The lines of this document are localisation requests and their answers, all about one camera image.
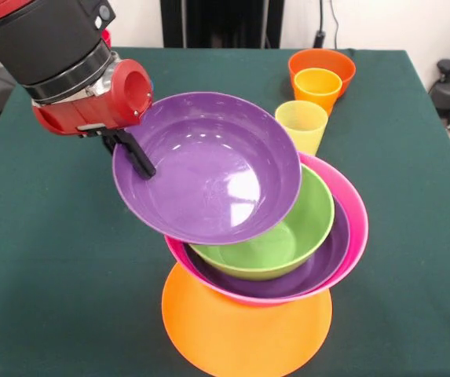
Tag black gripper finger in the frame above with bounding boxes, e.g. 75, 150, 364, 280
99, 132, 119, 156
115, 128, 158, 181

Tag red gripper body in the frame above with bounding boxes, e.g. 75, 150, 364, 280
31, 58, 155, 137

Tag purple plastic bowl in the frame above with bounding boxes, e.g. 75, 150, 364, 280
183, 196, 351, 302
112, 91, 302, 246

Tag light green plastic bowl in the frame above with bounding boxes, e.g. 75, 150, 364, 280
188, 163, 336, 282

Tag large orange plastic bowl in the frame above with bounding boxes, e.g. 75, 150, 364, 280
160, 262, 333, 377

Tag large pink plastic bowl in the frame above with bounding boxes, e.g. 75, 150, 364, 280
164, 151, 369, 309

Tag dark green tablecloth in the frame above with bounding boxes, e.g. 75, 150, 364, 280
0, 46, 450, 377

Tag yellow plastic cup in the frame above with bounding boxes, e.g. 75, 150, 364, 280
274, 100, 329, 156

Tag orange plastic cup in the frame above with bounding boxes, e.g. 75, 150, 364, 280
293, 68, 343, 117

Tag small red-orange plastic bowl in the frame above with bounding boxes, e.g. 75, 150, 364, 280
287, 48, 357, 98

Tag black hanging cable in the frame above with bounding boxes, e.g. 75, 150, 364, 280
313, 0, 339, 50

